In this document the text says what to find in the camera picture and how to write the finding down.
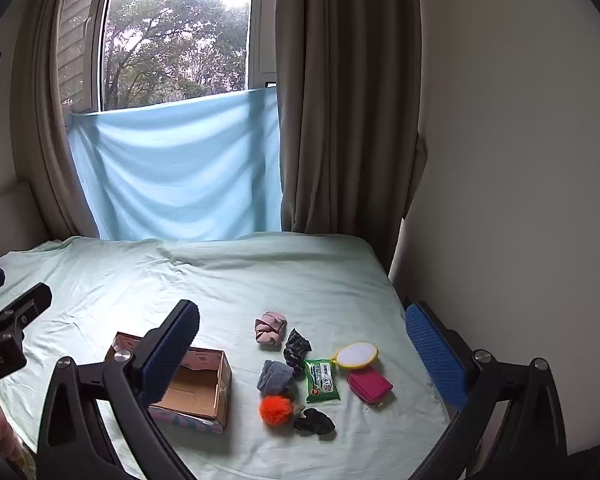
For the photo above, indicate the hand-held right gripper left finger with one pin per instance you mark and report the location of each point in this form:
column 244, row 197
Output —
column 172, row 355

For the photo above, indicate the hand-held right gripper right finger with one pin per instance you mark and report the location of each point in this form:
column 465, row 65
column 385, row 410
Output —
column 435, row 355

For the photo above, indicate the cardboard box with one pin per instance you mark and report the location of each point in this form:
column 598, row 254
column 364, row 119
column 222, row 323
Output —
column 200, row 390

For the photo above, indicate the yellow rimmed round pad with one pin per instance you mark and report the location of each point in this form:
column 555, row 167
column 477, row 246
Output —
column 357, row 356

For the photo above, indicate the pink cloth bundle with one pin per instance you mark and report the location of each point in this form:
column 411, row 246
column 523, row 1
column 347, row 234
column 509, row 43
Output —
column 269, row 329

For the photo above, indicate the grey fuzzy cloth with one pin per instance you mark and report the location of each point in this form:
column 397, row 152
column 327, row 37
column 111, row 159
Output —
column 275, row 377

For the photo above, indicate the green wipes packet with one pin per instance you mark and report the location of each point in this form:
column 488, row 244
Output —
column 322, row 382

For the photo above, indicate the orange fluffy pom-pom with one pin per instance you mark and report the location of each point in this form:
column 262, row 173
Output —
column 276, row 410

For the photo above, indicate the person's left hand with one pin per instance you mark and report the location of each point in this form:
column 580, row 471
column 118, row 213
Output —
column 1, row 427

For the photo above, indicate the beige bed headboard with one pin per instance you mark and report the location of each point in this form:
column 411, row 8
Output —
column 5, row 225

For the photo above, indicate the pale green bed sheet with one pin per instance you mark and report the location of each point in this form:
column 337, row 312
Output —
column 260, row 280

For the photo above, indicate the brown curtain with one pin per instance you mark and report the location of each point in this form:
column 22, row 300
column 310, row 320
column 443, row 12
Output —
column 350, row 110
column 45, row 110

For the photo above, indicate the light blue hanging cloth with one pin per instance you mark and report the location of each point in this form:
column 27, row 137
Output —
column 180, row 170

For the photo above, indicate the white window shutter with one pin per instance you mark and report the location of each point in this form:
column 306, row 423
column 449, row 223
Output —
column 80, row 35

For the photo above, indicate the window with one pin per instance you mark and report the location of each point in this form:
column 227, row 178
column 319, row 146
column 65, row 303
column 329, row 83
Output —
column 180, row 35

